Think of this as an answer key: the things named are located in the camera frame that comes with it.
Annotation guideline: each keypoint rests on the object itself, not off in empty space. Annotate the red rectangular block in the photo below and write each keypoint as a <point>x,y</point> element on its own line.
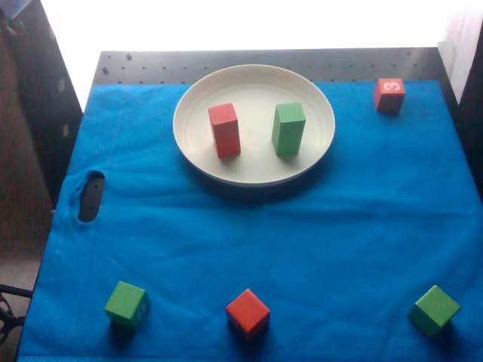
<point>225,130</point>

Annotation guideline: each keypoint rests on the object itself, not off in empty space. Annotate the green rectangular block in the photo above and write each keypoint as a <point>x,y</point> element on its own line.
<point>288,130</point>

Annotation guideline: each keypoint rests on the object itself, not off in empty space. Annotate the white round plate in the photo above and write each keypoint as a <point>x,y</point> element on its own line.
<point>249,90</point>

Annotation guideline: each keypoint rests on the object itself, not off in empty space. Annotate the blue cloth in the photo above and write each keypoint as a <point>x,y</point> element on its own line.
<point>264,245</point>

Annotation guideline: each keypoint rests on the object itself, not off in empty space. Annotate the green cube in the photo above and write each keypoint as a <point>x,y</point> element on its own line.
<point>434,311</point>
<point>124,303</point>

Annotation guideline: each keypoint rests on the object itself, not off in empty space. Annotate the red cube with white three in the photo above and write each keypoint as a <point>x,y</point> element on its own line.
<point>389,94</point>

